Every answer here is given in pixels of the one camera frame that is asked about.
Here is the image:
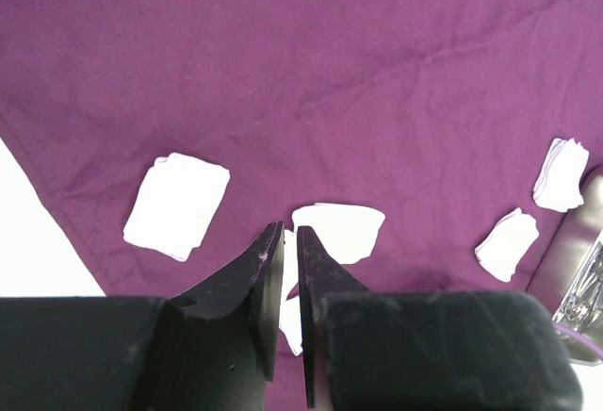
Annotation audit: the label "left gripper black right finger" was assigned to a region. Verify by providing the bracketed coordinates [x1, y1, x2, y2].
[297, 226, 583, 410]

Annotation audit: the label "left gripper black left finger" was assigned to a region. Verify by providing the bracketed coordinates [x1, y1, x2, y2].
[1, 222, 284, 410]

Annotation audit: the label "hemostat forceps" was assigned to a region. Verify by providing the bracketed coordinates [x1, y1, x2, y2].
[553, 243, 602, 332]

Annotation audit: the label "gauze pad centre large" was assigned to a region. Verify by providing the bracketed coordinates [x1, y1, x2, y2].
[292, 203, 385, 265]

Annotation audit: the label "steel tray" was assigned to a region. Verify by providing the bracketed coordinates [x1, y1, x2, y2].
[527, 166, 602, 367]

